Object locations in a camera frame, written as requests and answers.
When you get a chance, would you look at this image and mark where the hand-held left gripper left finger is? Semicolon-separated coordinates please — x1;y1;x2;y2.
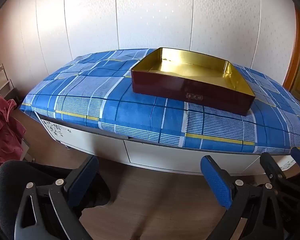
14;154;100;240

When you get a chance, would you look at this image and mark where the white shelf unit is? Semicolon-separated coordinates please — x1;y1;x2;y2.
0;64;20;101

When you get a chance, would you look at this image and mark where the wooden door frame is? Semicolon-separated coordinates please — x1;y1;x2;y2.
282;5;300;92

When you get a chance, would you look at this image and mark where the dark red tin box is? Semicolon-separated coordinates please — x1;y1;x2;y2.
130;47;256;117

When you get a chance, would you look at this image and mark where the blue plaid cloth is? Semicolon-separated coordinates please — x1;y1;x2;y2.
19;48;300;155

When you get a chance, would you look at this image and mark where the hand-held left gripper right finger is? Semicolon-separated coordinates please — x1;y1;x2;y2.
201;155;284;240

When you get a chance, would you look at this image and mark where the pink ruffled cloth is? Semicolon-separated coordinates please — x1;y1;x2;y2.
0;95;27;198

